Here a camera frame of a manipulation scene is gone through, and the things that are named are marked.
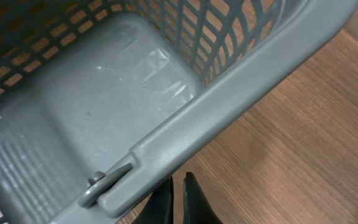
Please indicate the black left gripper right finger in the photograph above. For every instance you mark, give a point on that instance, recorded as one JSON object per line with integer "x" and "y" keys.
{"x": 196, "y": 207}

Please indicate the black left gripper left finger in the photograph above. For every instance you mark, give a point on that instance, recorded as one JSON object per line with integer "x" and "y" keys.
{"x": 159, "y": 207}

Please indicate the grey plastic shopping basket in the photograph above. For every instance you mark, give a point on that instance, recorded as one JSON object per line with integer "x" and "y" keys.
{"x": 100, "y": 101}

